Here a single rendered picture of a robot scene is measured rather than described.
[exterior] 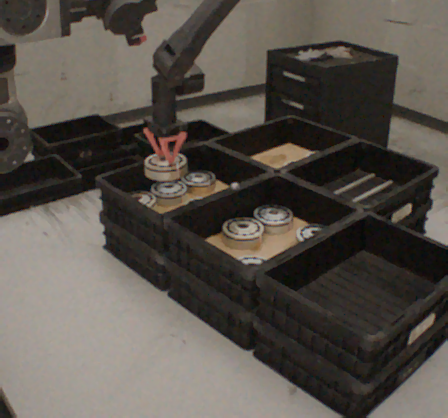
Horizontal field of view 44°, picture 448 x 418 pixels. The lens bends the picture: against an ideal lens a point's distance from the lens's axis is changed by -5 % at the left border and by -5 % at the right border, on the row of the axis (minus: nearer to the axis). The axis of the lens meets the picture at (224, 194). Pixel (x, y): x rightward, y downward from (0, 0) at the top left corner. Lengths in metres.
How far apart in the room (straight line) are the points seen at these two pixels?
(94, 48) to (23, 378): 3.50
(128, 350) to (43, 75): 3.29
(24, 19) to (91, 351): 0.73
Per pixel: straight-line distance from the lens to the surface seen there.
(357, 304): 1.28
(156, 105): 1.35
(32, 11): 1.02
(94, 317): 1.44
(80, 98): 4.58
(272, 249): 1.44
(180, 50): 1.27
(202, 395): 1.23
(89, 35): 4.50
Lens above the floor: 1.58
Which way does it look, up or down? 26 degrees down
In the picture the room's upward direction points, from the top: 1 degrees clockwise
